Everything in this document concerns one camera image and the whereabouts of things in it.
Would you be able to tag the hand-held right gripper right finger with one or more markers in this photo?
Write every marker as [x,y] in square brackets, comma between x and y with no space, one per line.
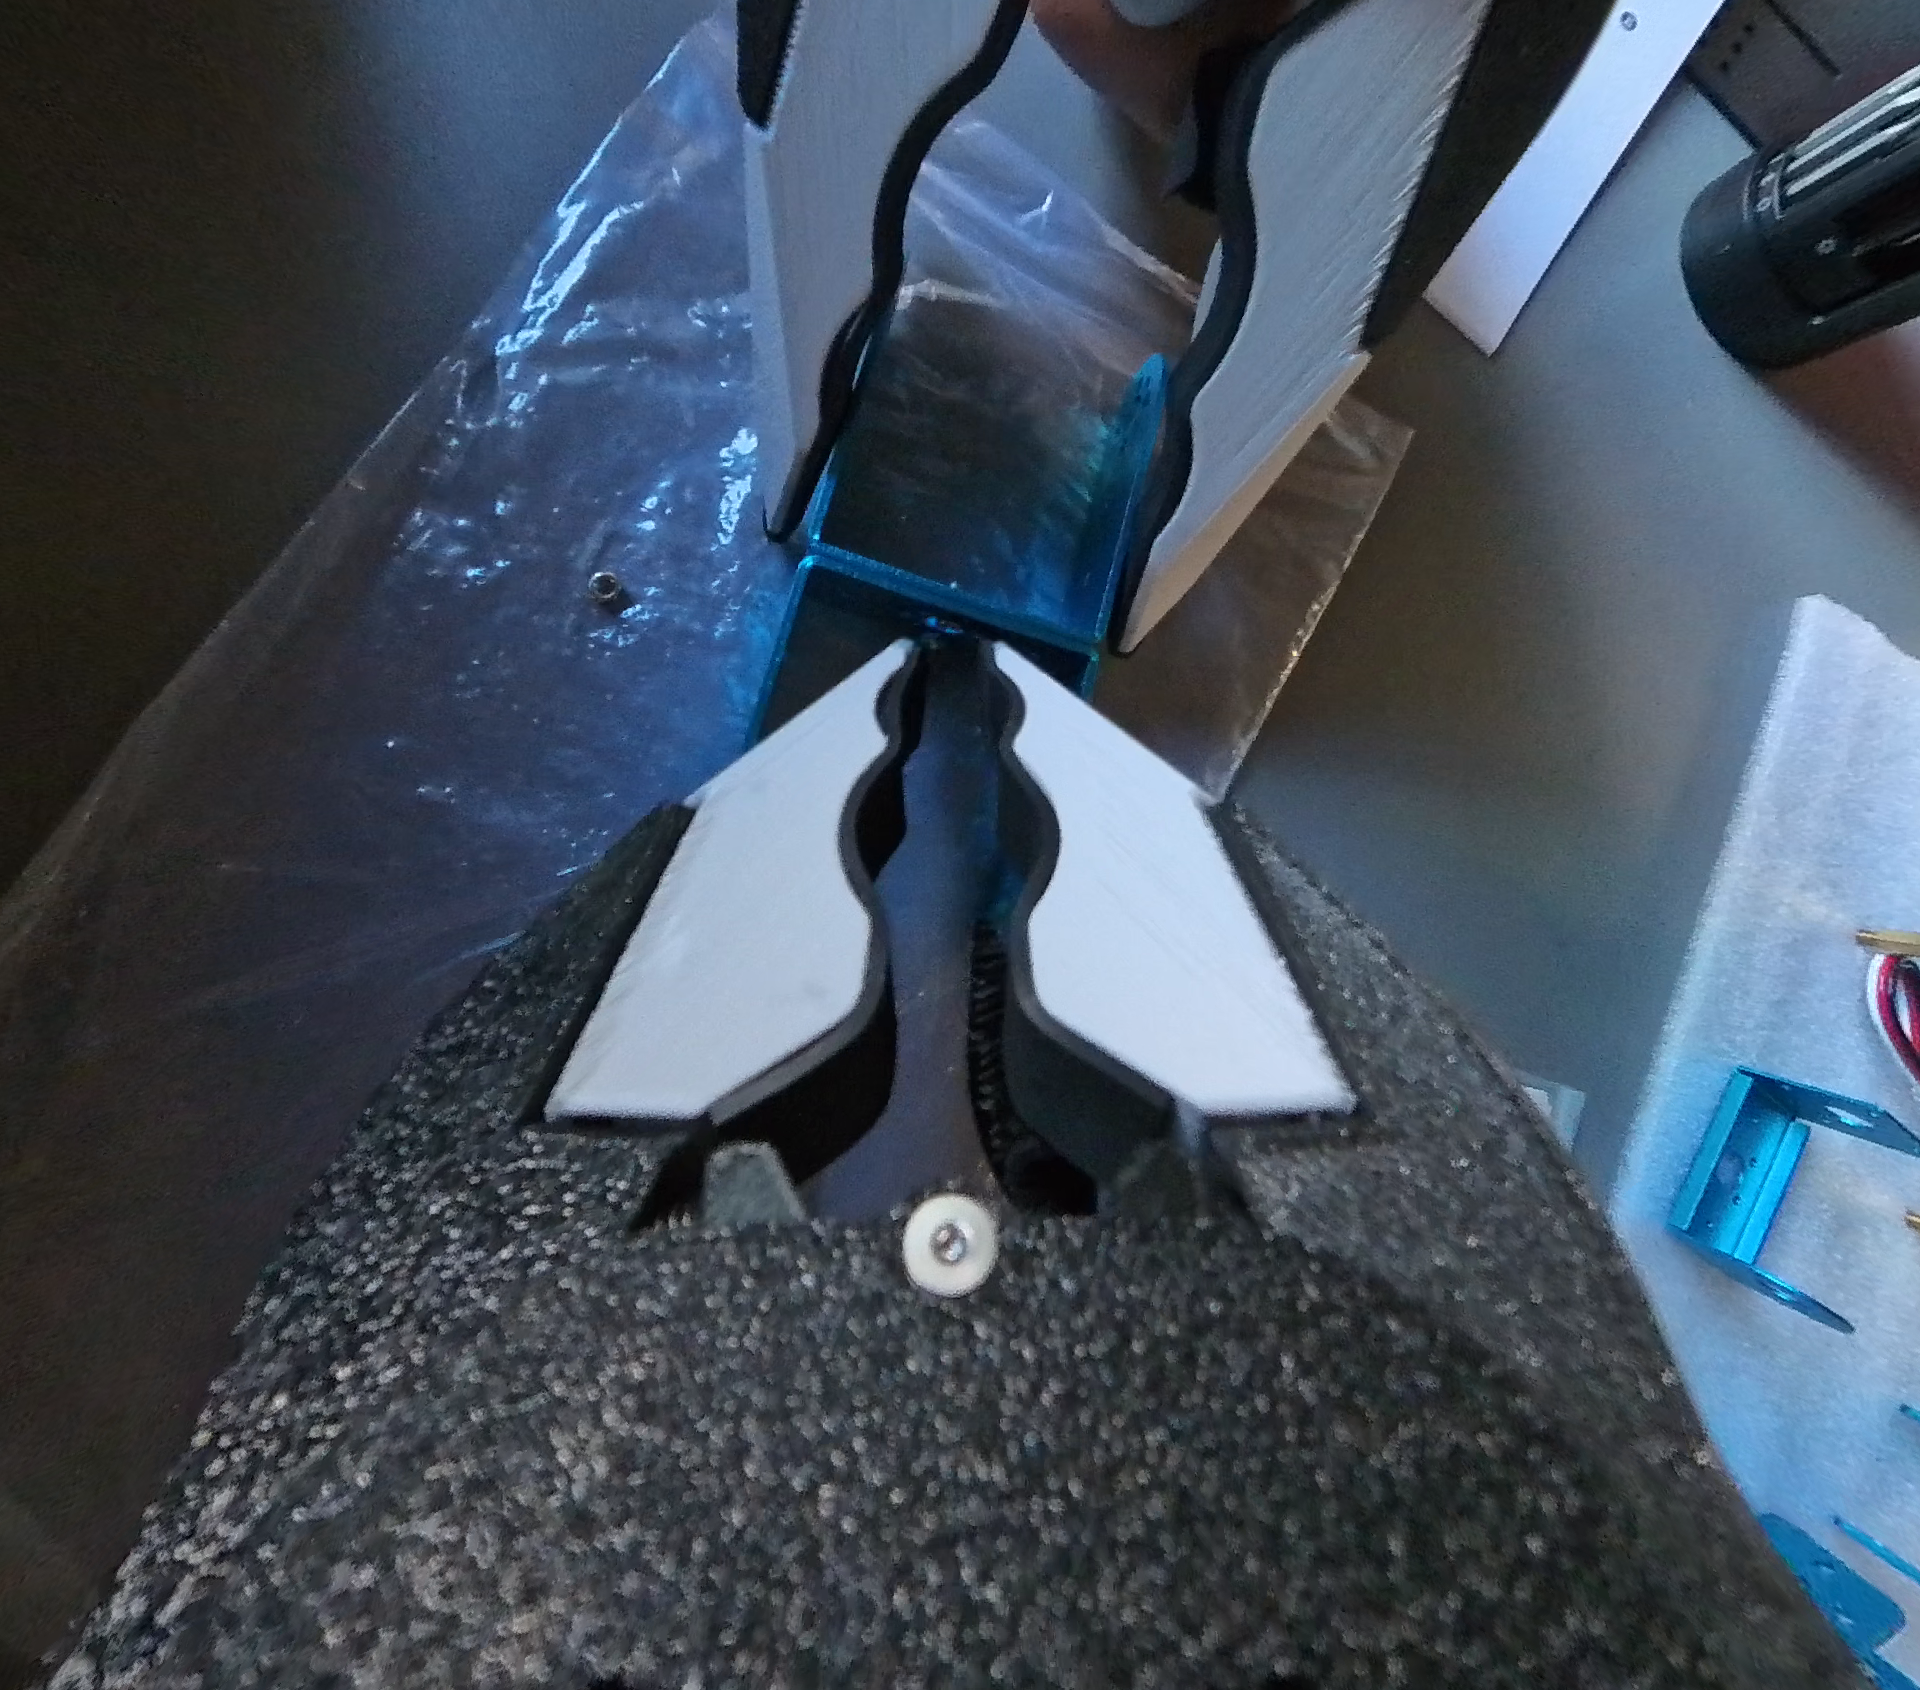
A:
[1170,941]

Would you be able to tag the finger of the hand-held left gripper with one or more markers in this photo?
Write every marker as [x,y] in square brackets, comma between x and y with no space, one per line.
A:
[884,24]
[1335,190]

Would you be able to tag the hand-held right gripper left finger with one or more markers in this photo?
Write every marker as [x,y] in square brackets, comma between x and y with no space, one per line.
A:
[720,941]

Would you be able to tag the small metal nut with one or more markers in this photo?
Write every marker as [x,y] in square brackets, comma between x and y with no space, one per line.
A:
[604,588]

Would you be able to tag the blue metal bracket assembly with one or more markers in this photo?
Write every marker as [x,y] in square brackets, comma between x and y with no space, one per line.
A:
[961,594]

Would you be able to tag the dark grey desk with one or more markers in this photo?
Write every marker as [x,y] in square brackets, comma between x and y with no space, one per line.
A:
[1501,700]

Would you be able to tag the white instruction sheet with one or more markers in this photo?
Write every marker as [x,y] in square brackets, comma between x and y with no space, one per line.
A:
[1591,161]

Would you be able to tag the clear plastic bag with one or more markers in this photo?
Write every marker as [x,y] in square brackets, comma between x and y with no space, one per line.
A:
[451,700]

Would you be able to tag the white foam sheet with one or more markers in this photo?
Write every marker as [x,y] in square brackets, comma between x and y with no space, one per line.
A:
[1754,850]

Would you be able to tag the brass standoff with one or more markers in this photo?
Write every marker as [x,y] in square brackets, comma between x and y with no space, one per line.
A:
[1886,939]

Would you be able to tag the blue metal U bracket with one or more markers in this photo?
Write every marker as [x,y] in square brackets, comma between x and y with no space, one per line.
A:
[1741,1181]

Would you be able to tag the blue perforated long bracket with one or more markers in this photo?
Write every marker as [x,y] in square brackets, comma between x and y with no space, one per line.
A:
[1845,1601]

